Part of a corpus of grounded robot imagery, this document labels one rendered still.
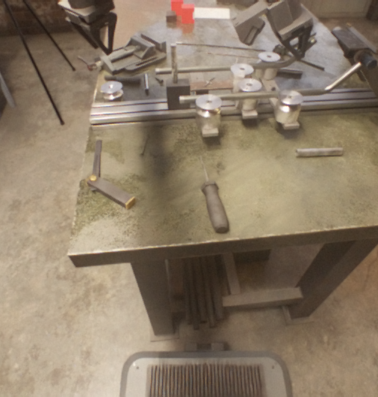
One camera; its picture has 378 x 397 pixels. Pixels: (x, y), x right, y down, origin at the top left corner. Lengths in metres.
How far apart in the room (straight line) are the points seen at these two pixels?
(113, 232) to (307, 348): 1.06
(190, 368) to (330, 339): 0.65
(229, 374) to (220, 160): 0.68
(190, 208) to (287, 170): 0.21
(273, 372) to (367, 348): 0.55
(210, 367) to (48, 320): 0.75
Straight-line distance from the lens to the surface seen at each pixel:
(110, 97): 0.74
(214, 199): 0.50
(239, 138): 0.66
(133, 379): 1.05
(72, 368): 1.38
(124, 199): 0.52
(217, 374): 1.05
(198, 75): 0.78
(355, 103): 0.81
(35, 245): 1.68
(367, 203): 0.61
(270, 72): 0.78
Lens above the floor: 1.29
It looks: 51 degrees down
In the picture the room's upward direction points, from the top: straight up
